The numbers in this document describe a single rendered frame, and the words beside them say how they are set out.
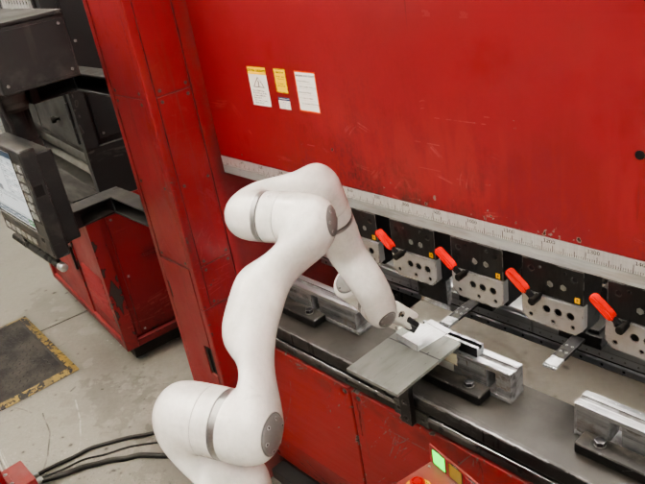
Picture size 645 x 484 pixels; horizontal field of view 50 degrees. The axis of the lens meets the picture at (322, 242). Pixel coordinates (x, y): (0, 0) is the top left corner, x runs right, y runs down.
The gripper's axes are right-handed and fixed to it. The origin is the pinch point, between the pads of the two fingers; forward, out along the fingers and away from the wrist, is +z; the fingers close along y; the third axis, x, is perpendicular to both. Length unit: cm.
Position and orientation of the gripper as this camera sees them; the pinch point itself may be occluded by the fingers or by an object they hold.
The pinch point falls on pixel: (411, 325)
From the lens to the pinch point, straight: 188.5
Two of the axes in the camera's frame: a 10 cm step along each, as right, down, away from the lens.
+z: 5.8, 4.1, 7.1
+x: -4.5, 8.8, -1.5
